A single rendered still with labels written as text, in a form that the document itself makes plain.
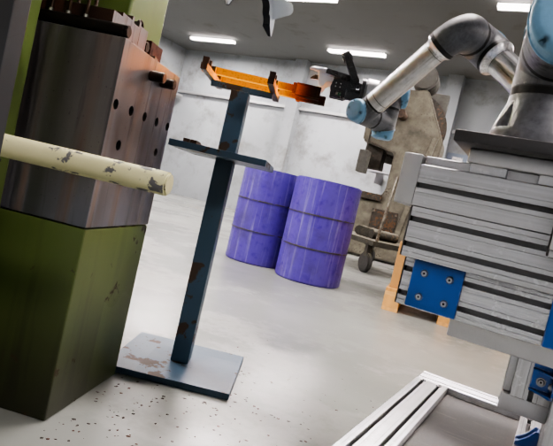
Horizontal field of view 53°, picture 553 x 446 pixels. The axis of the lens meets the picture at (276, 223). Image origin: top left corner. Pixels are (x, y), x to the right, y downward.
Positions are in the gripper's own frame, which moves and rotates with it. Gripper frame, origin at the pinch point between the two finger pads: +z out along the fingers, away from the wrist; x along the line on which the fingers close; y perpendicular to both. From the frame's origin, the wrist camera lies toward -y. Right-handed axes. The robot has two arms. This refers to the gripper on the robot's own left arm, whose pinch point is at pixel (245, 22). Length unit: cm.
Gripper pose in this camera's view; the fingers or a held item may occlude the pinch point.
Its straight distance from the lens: 104.8
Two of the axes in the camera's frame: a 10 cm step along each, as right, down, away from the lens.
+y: 8.6, 2.3, -4.6
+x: 4.6, 0.6, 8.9
